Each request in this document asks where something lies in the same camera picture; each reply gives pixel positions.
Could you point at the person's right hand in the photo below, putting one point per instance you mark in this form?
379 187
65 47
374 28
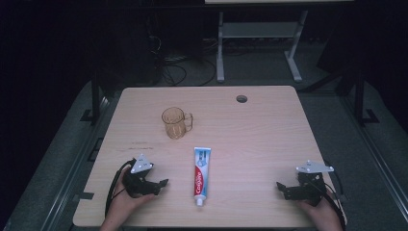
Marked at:
320 215

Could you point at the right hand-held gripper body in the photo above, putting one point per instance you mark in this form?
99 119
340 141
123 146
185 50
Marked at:
312 186

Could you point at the person's left hand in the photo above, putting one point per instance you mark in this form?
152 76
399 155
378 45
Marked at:
123 202

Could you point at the clear amber glass mug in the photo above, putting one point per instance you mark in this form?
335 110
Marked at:
174 123

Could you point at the white metal stand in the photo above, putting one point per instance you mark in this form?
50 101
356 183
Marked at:
256 30

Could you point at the white red blue toothpaste tube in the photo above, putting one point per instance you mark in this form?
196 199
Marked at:
202 173

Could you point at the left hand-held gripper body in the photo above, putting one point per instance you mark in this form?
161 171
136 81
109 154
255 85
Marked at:
140 164

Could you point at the black metal stand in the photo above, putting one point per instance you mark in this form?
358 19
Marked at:
95 99
360 96

